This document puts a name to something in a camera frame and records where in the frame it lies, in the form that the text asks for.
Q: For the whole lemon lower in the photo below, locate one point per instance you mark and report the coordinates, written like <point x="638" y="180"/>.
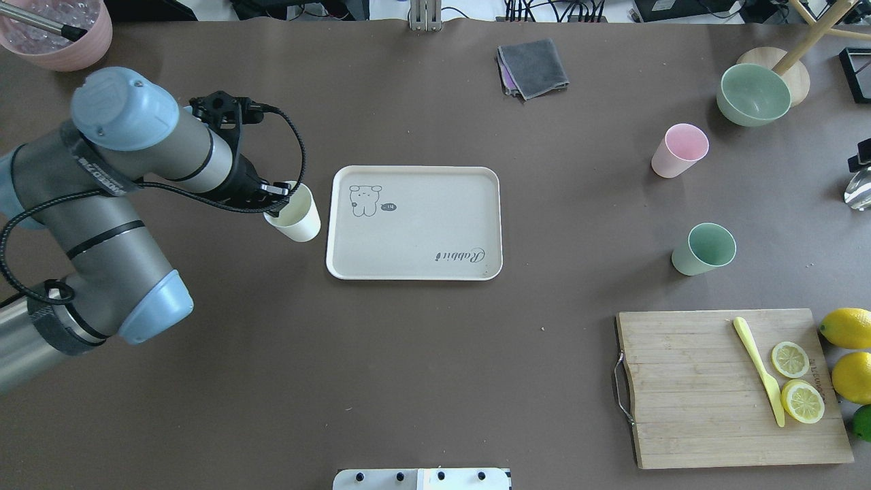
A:
<point x="851" y="377"/>

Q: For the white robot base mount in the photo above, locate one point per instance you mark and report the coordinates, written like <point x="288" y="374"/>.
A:
<point x="423" y="478"/>

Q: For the wooden stand with base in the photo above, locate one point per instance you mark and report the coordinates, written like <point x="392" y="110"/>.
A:
<point x="787" y="64"/>

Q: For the lemon slice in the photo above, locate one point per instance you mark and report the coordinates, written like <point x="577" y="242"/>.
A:
<point x="790" y="360"/>
<point x="802" y="402"/>

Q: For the lemon slice lower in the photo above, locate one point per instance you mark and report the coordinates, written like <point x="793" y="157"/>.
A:
<point x="802" y="402"/>

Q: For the purple folded cloth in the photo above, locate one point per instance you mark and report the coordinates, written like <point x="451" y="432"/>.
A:
<point x="509" y="87"/>

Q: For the wooden cutting board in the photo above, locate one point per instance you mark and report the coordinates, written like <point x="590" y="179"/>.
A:
<point x="695" y="399"/>

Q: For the yellow plastic knife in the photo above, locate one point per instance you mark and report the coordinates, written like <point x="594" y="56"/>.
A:
<point x="769" y="383"/>

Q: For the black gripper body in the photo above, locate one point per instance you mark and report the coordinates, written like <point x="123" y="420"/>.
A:
<point x="241" y="180"/>

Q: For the whole lemon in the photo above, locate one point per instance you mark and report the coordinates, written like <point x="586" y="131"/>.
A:
<point x="847" y="328"/>
<point x="851" y="377"/>

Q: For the pink bowl with ice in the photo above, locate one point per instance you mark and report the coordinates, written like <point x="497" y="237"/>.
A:
<point x="52" y="51"/>

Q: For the green lime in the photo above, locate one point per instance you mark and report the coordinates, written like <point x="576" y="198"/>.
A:
<point x="861" y="423"/>

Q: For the cream rabbit tray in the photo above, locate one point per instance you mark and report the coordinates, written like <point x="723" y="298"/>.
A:
<point x="415" y="223"/>

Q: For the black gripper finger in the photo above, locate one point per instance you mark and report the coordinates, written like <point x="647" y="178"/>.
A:
<point x="276" y="189"/>

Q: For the green bowl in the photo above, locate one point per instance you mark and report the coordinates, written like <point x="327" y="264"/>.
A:
<point x="751" y="95"/>

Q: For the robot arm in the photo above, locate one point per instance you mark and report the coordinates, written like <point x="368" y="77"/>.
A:
<point x="125" y="134"/>

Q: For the green cup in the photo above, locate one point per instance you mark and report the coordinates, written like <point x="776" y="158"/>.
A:
<point x="707" y="247"/>

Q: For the grey folded cloth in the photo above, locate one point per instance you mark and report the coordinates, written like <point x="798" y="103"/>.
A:
<point x="536" y="67"/>

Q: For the cream white cup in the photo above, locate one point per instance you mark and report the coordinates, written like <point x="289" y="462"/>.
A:
<point x="299" y="219"/>

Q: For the pink cup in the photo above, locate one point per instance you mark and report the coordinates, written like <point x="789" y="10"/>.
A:
<point x="682" y="146"/>

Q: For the lemon slice upper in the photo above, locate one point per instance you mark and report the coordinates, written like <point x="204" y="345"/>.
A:
<point x="790" y="360"/>

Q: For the whole lemon upper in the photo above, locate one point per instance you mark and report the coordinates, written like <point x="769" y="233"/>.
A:
<point x="847" y="328"/>

